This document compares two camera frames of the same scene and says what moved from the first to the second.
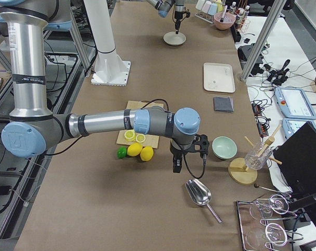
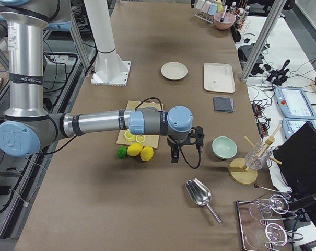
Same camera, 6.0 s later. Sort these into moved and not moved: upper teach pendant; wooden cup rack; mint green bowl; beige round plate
Moved: beige round plate
Not moved: wooden cup rack; upper teach pendant; mint green bowl
